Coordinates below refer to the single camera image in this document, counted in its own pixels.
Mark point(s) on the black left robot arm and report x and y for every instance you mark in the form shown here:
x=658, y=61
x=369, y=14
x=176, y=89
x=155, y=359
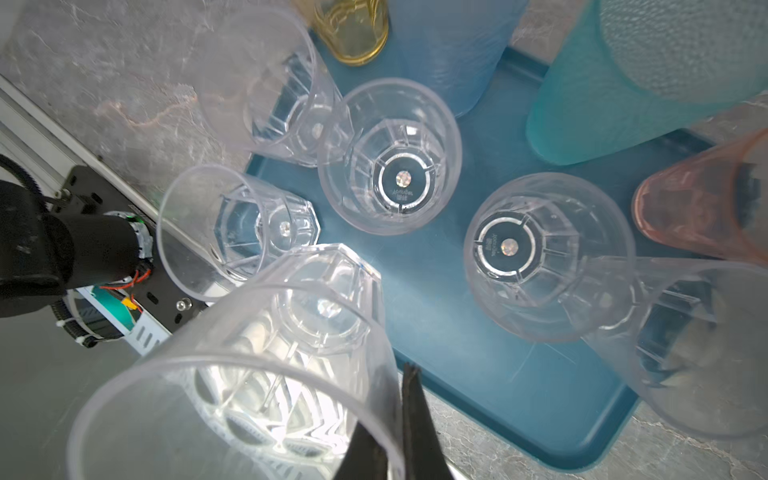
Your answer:
x=50, y=246

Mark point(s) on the teal plastic tray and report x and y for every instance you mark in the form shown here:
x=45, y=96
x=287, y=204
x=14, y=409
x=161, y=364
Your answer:
x=559, y=403

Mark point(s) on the clear faceted glass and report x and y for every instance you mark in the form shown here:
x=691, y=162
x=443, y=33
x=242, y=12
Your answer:
x=217, y=228
x=390, y=156
x=267, y=383
x=689, y=336
x=550, y=258

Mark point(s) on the teal plastic cup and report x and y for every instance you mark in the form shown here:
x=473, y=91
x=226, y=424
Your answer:
x=631, y=71

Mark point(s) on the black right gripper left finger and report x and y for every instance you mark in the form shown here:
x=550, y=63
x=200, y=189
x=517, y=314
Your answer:
x=365, y=459

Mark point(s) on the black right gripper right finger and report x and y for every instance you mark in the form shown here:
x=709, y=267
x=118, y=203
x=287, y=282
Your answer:
x=424, y=459

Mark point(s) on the pink plastic cup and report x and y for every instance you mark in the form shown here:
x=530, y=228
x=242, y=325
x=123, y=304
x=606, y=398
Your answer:
x=713, y=203

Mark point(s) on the blue plastic cup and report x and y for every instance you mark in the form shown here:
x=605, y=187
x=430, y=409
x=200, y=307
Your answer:
x=453, y=46

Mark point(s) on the yellow plastic cup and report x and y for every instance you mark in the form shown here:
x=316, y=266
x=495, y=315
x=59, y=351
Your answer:
x=354, y=31

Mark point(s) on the clear faceted glass back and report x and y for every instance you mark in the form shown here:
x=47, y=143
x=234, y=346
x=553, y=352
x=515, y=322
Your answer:
x=689, y=336

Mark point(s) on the clear glass front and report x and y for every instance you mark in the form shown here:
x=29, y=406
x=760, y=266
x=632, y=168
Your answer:
x=262, y=86

